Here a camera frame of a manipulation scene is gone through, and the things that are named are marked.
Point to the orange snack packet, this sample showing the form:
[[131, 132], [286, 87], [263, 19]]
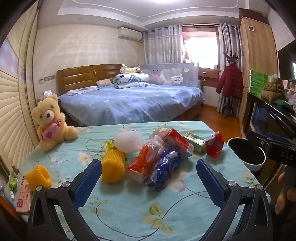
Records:
[[141, 162]]

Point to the cream teddy bear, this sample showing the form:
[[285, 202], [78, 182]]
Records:
[[48, 111]]

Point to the grey patterned curtain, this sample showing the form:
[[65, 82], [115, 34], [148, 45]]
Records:
[[161, 46], [229, 39]]

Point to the blue printed pillow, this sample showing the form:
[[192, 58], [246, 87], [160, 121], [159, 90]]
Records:
[[83, 90]]

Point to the black wall television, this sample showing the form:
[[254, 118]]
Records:
[[288, 60]]

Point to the window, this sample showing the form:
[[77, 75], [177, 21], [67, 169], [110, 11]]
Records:
[[201, 46]]

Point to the red padded coat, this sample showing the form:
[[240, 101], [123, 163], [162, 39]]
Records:
[[230, 81]]

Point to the pink plush toy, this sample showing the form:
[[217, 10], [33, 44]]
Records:
[[158, 80]]

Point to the yellow white plush toy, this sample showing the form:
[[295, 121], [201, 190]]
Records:
[[130, 69]]

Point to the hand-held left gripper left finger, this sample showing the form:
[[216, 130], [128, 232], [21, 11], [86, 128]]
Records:
[[87, 184]]

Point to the wall switch panel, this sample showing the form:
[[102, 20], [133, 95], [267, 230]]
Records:
[[47, 78]]

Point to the green snack packet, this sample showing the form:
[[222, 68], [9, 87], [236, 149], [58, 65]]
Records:
[[195, 141]]

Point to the round black trash bin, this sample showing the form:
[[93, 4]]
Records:
[[252, 166]]

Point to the wooden desk with drawers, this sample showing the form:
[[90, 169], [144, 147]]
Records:
[[208, 74]]

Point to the red snack packet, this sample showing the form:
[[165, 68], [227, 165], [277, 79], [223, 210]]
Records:
[[215, 146]]

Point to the person's right hand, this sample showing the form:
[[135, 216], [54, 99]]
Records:
[[281, 204]]

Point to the dark wooden coat rack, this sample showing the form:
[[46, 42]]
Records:
[[230, 58]]

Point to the small green wrapper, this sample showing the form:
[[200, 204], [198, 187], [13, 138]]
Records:
[[13, 183]]

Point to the green cloth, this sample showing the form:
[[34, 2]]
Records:
[[283, 103]]

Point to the tall wooden wardrobe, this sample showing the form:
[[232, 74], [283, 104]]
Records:
[[259, 51]]

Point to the white foam fruit net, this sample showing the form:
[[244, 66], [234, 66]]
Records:
[[129, 141]]

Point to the blue plastic packet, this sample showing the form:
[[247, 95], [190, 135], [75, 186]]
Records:
[[164, 166]]

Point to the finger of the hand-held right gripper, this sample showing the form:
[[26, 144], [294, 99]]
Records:
[[256, 139]]

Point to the small beige pillow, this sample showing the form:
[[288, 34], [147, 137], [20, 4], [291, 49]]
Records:
[[104, 82]]

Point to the red and white carton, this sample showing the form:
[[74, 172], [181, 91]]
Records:
[[178, 141]]

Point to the grey mesh bed rail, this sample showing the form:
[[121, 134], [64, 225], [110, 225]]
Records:
[[185, 74]]

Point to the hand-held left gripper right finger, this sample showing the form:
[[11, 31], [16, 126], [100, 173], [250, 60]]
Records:
[[212, 185]]

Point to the brown plush toy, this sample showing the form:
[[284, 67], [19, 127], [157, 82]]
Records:
[[274, 89]]

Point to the small yellow foam fruit net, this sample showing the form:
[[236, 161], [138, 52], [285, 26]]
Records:
[[37, 177]]

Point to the folded blue white quilt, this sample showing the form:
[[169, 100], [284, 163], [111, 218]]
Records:
[[129, 80]]

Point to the white tissue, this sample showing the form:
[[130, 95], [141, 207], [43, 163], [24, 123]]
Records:
[[159, 132]]

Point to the white air conditioner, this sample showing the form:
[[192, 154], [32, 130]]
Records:
[[129, 33]]

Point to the stack of green boxes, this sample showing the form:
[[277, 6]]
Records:
[[257, 81]]

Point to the wooden headboard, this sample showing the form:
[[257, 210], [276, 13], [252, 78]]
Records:
[[78, 76]]

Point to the black glossy cabinet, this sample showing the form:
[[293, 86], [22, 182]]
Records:
[[261, 115]]

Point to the large yellow foam fruit net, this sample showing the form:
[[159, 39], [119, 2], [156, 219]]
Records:
[[113, 169]]

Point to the cream louvred closet doors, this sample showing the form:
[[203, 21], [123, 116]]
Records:
[[13, 104]]

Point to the teal floral tablecloth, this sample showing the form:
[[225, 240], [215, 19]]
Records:
[[138, 208]]

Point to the bed with blue sheet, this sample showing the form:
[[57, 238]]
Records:
[[138, 102]]

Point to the shiny yellow candy wrapper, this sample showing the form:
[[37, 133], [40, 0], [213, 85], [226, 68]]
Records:
[[109, 146]]

